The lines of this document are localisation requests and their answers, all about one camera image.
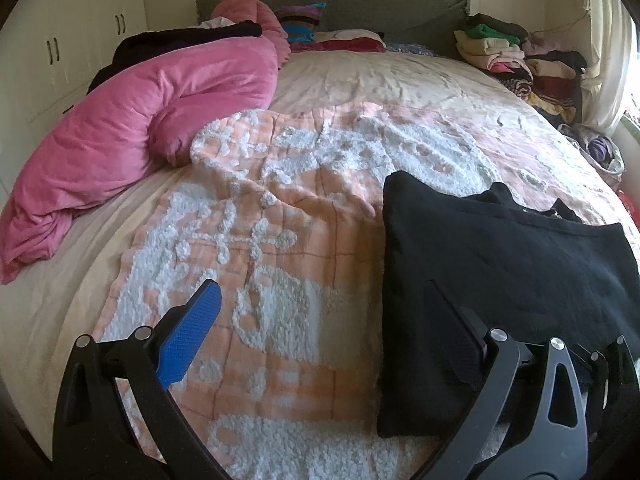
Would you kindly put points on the black shirt with orange patches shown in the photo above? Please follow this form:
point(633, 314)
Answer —
point(500, 260)

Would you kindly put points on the pink duvet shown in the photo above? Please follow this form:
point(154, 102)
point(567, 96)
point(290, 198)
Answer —
point(125, 120)

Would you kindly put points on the blue patterned cloth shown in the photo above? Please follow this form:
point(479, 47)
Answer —
point(410, 49)

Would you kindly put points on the bed with cream sheet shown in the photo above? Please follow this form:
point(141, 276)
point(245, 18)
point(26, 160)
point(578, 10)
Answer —
point(400, 75)

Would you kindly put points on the plastic bag of clothes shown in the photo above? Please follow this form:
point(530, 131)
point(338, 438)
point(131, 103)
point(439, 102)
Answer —
point(600, 150)

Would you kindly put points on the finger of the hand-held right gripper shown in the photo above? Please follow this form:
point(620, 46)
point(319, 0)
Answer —
point(617, 385)

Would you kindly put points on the red plastic bag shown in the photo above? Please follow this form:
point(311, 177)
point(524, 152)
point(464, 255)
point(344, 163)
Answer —
point(631, 205)

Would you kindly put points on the peach white tufted blanket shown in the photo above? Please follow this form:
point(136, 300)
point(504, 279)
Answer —
point(300, 240)

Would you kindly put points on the black cloth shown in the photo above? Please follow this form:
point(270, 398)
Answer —
point(145, 42)

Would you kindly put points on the cream curtain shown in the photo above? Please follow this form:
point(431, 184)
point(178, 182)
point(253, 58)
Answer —
point(605, 35)

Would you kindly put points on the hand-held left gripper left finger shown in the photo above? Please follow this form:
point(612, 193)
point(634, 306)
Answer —
point(192, 335)

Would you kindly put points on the pile of folded clothes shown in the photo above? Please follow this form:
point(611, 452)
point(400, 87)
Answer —
point(505, 50)

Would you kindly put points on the grey padded headboard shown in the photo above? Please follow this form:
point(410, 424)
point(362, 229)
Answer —
point(390, 10)

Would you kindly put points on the red and cream folded clothes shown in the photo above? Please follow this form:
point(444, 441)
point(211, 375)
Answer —
point(345, 40)

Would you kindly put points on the striped pillow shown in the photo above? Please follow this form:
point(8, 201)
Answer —
point(300, 22)

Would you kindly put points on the white wardrobe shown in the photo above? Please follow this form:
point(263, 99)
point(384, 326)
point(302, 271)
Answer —
point(75, 20)

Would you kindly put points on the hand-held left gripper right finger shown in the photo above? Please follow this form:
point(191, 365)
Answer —
point(457, 345)

